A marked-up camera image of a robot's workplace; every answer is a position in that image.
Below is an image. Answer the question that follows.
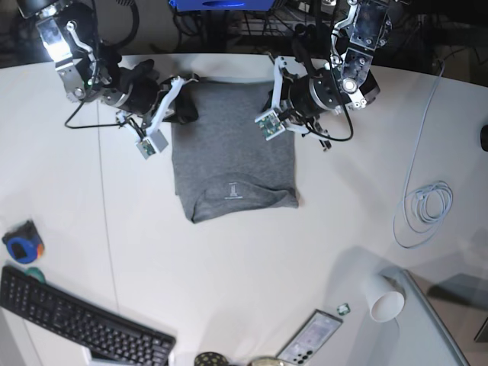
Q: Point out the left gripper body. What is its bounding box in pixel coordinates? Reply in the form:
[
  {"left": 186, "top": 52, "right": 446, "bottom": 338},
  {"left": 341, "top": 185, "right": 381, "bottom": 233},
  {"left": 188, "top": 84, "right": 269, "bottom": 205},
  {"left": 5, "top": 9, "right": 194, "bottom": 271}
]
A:
[{"left": 266, "top": 70, "right": 338, "bottom": 120}]

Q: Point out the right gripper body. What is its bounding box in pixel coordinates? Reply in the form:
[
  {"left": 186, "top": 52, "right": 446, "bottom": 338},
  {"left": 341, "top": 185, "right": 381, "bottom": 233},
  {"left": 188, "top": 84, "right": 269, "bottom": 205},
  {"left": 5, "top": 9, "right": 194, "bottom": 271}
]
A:
[{"left": 114, "top": 59, "right": 198, "bottom": 124}]

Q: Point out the grey t-shirt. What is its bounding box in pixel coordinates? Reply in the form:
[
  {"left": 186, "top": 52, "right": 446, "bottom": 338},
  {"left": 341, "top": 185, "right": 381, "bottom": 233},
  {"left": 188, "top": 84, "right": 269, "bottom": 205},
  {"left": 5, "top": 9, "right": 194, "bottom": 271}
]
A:
[{"left": 172, "top": 82, "right": 298, "bottom": 223}]

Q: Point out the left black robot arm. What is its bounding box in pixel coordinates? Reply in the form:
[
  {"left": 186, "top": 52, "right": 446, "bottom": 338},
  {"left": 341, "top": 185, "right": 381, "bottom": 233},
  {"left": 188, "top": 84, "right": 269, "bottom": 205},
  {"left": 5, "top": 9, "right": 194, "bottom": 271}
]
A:
[{"left": 255, "top": 1, "right": 393, "bottom": 149}]

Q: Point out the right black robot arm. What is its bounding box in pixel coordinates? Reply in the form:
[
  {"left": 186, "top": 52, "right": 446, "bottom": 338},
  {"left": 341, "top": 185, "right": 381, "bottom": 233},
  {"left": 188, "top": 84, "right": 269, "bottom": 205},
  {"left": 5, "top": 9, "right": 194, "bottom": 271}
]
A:
[{"left": 17, "top": 1, "right": 199, "bottom": 137}]

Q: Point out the blue box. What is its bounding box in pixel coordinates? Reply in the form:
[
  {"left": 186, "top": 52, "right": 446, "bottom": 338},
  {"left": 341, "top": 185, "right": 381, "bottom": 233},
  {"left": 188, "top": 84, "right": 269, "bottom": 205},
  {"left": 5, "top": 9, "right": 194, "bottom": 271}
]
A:
[{"left": 169, "top": 0, "right": 275, "bottom": 11}]

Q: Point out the black round object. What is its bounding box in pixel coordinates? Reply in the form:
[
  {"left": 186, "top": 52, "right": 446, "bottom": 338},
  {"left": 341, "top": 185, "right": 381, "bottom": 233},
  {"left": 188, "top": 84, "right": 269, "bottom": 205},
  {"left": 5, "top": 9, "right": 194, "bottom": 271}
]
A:
[{"left": 480, "top": 125, "right": 488, "bottom": 152}]

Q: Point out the blue black tape measure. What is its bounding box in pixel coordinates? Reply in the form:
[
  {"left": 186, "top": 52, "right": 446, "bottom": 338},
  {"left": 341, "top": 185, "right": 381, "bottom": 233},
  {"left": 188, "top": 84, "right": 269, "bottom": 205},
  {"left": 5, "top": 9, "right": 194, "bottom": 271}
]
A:
[{"left": 2, "top": 220, "right": 45, "bottom": 265}]

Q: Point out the green tape roll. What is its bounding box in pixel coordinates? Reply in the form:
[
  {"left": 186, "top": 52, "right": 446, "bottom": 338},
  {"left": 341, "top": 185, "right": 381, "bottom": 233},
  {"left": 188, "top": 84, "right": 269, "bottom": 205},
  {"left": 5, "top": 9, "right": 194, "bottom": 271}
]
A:
[{"left": 24, "top": 267, "right": 46, "bottom": 284}]

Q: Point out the white paper cup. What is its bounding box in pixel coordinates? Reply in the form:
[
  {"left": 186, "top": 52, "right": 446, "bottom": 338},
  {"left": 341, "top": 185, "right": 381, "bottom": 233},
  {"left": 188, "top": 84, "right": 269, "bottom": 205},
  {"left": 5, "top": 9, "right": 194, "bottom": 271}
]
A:
[{"left": 362, "top": 274, "right": 405, "bottom": 323}]

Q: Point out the small green white packet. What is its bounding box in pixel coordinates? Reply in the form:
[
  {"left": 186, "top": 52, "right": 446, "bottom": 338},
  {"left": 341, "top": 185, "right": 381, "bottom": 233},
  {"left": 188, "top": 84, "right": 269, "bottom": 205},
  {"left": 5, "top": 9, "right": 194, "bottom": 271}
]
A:
[{"left": 336, "top": 303, "right": 351, "bottom": 316}]

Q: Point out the smartphone with clear case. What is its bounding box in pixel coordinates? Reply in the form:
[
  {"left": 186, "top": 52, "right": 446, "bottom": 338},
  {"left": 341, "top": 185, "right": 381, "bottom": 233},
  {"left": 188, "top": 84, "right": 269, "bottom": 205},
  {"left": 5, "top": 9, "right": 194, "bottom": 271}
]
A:
[{"left": 276, "top": 310, "right": 342, "bottom": 365}]

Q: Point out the black computer keyboard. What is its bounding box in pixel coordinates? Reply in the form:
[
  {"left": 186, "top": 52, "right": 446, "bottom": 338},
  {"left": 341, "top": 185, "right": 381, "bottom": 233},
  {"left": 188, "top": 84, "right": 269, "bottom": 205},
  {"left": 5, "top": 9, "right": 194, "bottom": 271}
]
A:
[{"left": 1, "top": 265, "right": 176, "bottom": 365}]

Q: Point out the grey laptop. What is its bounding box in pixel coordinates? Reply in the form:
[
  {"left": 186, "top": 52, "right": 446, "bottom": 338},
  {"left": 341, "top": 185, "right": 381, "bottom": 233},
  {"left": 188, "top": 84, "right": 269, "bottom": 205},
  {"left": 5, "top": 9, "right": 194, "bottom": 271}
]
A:
[{"left": 371, "top": 268, "right": 487, "bottom": 365}]

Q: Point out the round metal tin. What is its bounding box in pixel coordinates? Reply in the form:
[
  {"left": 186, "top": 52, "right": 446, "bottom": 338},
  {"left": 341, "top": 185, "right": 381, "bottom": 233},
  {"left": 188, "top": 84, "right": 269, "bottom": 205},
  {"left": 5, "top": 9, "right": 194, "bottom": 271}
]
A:
[{"left": 248, "top": 356, "right": 284, "bottom": 366}]

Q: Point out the black gold dotted lid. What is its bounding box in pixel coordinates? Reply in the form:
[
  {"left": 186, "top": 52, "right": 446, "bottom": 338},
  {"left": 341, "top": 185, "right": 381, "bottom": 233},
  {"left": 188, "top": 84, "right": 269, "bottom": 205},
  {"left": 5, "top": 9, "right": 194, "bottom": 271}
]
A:
[{"left": 194, "top": 352, "right": 230, "bottom": 366}]

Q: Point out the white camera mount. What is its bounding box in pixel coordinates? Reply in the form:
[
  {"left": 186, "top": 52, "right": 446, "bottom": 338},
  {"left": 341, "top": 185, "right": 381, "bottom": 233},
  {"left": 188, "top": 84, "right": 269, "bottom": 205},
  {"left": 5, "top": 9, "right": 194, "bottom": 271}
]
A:
[
  {"left": 255, "top": 56, "right": 336, "bottom": 151},
  {"left": 115, "top": 73, "right": 200, "bottom": 159}
]

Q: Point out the white coiled cable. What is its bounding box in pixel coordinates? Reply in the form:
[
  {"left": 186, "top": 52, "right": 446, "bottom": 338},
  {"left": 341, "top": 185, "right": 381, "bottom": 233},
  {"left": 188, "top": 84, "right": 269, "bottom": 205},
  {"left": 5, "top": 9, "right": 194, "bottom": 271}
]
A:
[{"left": 391, "top": 59, "right": 454, "bottom": 249}]

